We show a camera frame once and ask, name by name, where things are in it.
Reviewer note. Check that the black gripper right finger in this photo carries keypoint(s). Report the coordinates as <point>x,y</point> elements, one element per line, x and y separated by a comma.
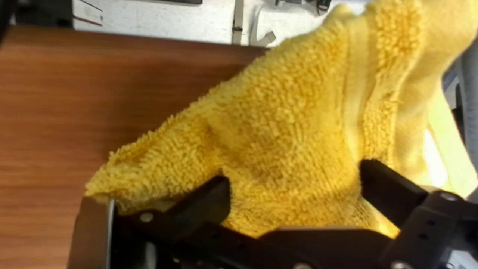
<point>423,219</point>

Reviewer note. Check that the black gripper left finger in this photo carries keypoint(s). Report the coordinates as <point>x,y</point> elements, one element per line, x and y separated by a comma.
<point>189,219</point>

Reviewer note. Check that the yellow terry towel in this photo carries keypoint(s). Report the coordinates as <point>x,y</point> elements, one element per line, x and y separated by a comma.
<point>289,124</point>

